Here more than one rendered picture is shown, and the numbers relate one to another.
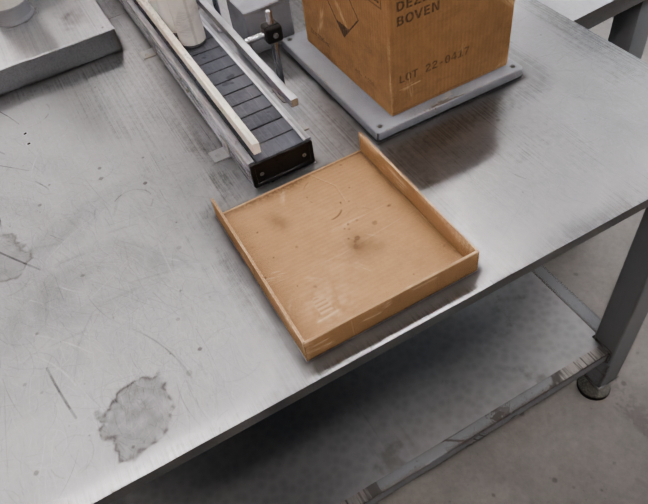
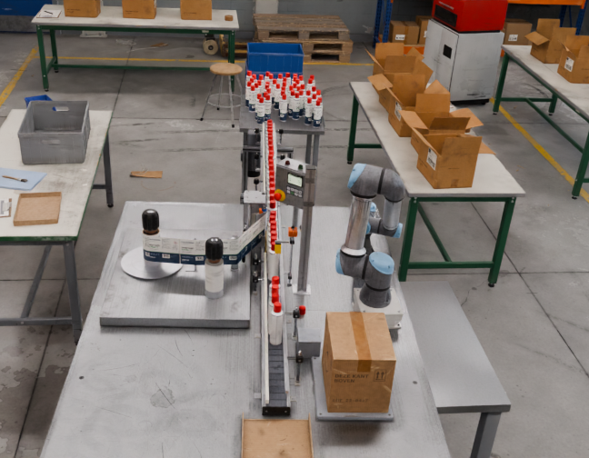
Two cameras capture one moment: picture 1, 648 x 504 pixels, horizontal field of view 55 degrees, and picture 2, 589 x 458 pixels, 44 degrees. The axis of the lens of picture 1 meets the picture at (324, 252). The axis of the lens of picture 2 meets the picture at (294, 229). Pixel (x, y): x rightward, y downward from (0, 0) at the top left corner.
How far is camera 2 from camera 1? 1.96 m
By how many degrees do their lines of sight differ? 23
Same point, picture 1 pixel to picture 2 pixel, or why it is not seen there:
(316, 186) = (283, 425)
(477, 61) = (372, 406)
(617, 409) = not seen: outside the picture
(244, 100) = (277, 379)
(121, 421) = not seen: outside the picture
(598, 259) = not seen: outside the picture
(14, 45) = (207, 309)
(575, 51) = (423, 421)
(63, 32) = (229, 312)
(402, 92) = (334, 404)
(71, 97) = (217, 342)
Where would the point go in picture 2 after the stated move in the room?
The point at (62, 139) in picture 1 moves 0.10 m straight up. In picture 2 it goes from (205, 360) to (205, 341)
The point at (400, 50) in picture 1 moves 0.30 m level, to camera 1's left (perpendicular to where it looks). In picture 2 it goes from (334, 390) to (262, 370)
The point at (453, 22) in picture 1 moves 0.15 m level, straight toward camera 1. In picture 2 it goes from (360, 388) to (339, 410)
